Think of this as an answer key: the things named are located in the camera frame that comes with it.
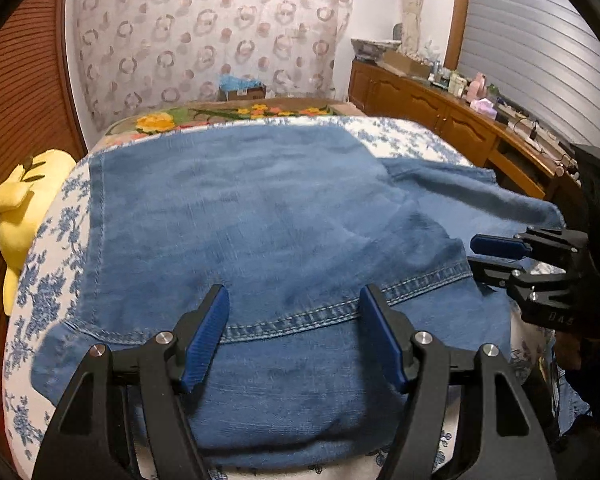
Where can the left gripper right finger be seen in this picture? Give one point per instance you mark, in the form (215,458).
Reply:
(498,435)

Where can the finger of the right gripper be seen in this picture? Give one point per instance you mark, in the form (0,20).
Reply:
(505,244)
(510,274)

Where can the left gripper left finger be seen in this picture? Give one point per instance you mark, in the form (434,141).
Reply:
(90,434)

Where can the blue denim pants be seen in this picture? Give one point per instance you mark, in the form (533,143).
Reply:
(280,259)

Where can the blue floral white bedsheet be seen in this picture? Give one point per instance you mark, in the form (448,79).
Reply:
(45,279)

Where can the pink bottle on sideboard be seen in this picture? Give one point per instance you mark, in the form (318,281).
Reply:
(476,89)

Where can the grey window roller shutter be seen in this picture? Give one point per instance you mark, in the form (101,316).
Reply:
(541,55)

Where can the wooden sideboard cabinet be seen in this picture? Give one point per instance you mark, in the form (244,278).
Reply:
(483,141)

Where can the yellow plush toy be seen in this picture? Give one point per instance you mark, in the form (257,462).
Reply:
(25,196)

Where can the colourful floral blanket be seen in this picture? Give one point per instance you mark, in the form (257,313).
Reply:
(197,113)

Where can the cardboard box with blue item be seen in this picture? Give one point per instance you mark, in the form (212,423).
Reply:
(232,88)

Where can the brown louvered wardrobe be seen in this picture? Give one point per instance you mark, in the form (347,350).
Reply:
(36,104)

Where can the patterned lace curtain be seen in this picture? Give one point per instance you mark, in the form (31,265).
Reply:
(140,55)

